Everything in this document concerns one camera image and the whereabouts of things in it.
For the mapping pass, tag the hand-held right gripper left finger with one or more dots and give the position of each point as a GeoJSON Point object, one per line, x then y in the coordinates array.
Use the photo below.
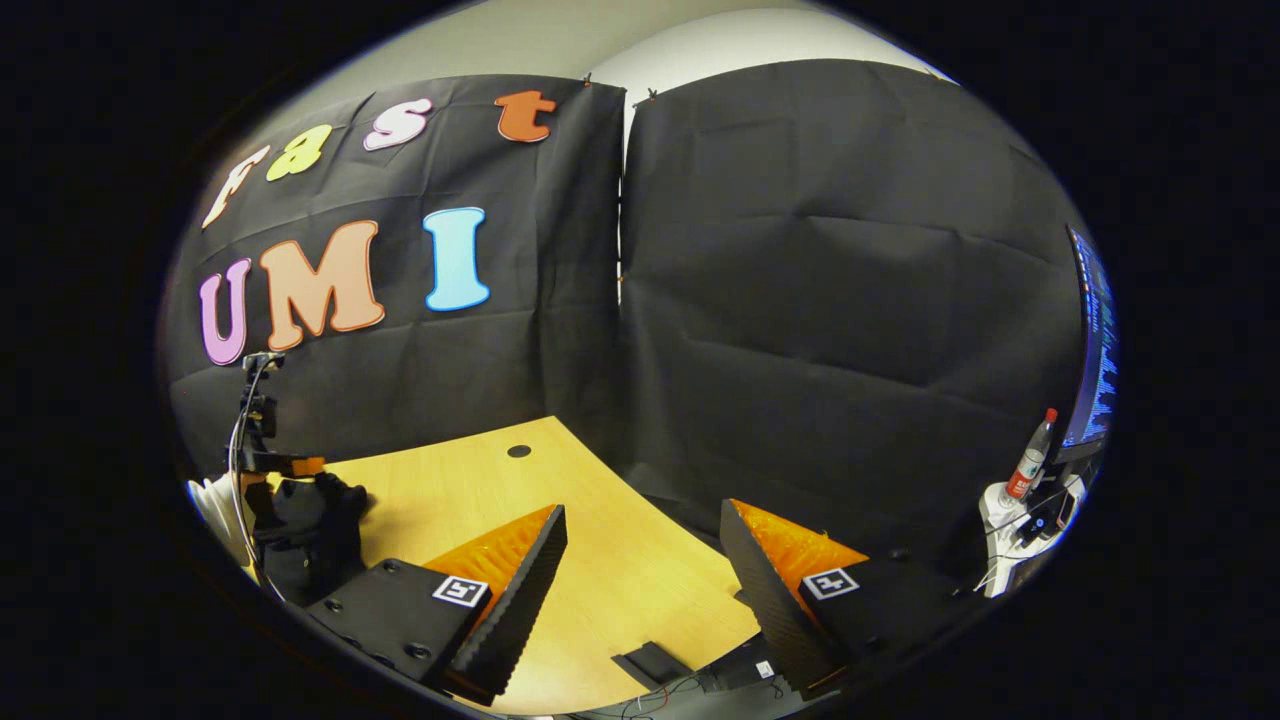
{"type": "Point", "coordinates": [520, 610]}

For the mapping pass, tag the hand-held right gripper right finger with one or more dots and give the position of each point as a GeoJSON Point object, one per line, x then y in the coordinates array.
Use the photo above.
{"type": "Point", "coordinates": [770, 610]}

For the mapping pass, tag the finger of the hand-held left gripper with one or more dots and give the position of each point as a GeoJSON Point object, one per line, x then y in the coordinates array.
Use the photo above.
{"type": "Point", "coordinates": [300, 465]}

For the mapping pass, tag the black garment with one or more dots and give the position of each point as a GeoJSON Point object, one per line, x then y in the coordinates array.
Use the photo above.
{"type": "Point", "coordinates": [320, 530]}

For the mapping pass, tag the black device with white label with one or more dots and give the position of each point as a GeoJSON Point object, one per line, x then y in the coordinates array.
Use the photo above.
{"type": "Point", "coordinates": [735, 668]}

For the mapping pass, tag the black flat box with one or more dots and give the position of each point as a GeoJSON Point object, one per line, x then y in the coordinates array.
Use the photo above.
{"type": "Point", "coordinates": [650, 663]}

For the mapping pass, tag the white plastic holder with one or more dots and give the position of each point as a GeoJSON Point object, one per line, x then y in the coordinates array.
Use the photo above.
{"type": "Point", "coordinates": [1000, 530]}

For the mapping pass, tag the black backdrop cloth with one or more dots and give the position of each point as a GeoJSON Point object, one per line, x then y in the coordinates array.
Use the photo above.
{"type": "Point", "coordinates": [850, 300]}
{"type": "Point", "coordinates": [520, 340]}

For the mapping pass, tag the clear bottle with red label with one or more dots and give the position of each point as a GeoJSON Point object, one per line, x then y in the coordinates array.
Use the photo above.
{"type": "Point", "coordinates": [1028, 465]}

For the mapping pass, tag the computer monitor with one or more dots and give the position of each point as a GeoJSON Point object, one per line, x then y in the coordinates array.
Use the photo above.
{"type": "Point", "coordinates": [1095, 360]}

